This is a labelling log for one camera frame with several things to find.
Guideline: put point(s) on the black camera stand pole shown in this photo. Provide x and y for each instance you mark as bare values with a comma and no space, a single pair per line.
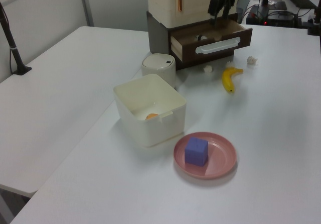
12,48

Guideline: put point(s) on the dark wood drawer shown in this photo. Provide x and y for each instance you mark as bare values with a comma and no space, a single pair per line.
215,52

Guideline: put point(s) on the black and white panda toy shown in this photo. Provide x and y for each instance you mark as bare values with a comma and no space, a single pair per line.
201,37

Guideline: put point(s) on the pink plate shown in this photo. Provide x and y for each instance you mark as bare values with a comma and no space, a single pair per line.
220,158

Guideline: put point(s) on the purple cube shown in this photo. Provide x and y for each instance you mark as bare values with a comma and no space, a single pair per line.
196,152

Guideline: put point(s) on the small orange toy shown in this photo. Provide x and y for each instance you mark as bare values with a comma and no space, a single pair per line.
151,116

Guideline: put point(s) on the cream open plastic bin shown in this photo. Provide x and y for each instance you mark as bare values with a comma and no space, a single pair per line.
150,131

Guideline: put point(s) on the yellow toy banana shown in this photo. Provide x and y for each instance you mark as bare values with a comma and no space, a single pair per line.
227,81

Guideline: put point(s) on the crumpled white paper ball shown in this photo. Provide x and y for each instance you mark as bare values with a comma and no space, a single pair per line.
207,69
252,60
229,64

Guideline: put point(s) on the dark wood drawer cabinet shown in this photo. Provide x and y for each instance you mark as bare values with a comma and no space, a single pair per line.
158,35

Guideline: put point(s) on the black electronics box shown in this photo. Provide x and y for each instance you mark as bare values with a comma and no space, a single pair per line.
278,20

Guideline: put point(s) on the small cream trash can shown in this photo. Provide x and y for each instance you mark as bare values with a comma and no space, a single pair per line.
158,67

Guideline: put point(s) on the black clamp post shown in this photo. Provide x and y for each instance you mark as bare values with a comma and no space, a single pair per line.
314,25

